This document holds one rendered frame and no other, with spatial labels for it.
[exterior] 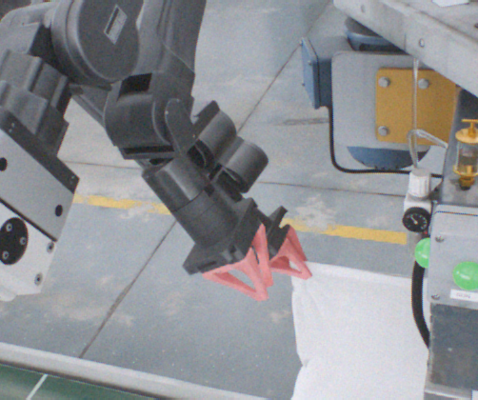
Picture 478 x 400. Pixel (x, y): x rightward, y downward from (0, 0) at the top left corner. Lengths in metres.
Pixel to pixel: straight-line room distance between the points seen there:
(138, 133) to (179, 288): 1.99
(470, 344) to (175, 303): 1.88
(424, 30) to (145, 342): 1.81
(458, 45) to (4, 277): 0.55
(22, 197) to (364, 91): 0.67
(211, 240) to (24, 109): 0.28
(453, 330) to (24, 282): 0.47
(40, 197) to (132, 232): 2.45
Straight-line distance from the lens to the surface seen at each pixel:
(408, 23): 0.90
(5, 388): 1.95
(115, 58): 0.60
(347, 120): 1.10
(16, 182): 0.52
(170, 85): 0.68
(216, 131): 0.75
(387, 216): 2.90
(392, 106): 1.06
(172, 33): 0.70
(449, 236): 0.64
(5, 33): 0.61
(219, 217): 0.72
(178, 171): 0.70
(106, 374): 1.84
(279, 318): 2.45
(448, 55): 0.83
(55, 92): 0.57
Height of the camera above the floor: 1.72
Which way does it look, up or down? 34 degrees down
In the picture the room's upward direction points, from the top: 7 degrees counter-clockwise
